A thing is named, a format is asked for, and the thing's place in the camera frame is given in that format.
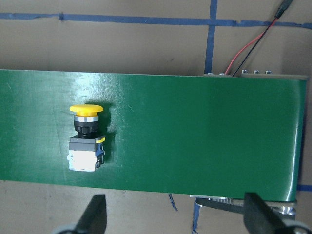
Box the green conveyor belt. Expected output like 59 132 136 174
0 70 307 202

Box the red black wire pair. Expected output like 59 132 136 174
224 0 294 78

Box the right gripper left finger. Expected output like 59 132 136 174
52 194 107 234

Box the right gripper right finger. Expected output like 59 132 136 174
243 193 312 234

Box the yellow push button switch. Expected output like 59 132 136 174
67 104 106 172

